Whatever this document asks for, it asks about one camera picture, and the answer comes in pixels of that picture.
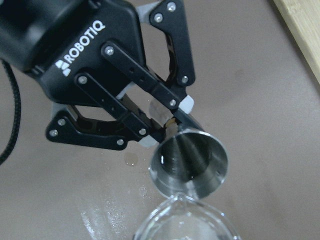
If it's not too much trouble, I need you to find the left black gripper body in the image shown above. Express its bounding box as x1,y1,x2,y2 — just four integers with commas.
0,0,146,105

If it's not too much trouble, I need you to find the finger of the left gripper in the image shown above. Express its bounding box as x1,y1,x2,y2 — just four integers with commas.
45,72,164,151
102,0,196,118

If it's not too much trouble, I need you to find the steel jigger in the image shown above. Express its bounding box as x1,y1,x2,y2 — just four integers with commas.
149,117,229,199

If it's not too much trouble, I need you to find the clear glass measuring cup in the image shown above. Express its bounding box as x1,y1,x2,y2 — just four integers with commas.
133,193,242,240

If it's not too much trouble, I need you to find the bamboo cutting board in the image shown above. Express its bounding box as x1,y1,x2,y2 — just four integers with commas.
274,0,320,82

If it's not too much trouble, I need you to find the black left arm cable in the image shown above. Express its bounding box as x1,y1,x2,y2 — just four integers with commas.
0,59,21,166

